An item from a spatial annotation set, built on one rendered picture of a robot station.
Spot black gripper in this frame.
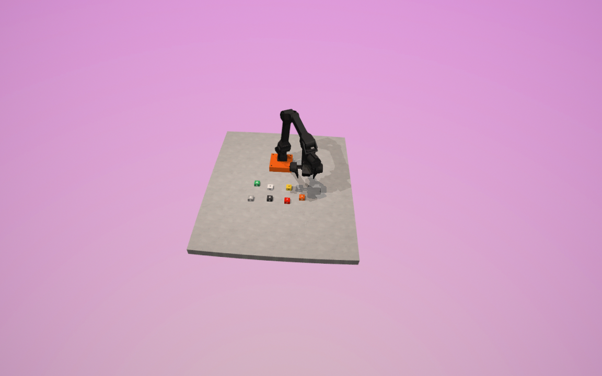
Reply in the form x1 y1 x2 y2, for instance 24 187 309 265
290 158 323 179

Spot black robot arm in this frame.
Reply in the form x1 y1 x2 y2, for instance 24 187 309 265
275 109 321 177

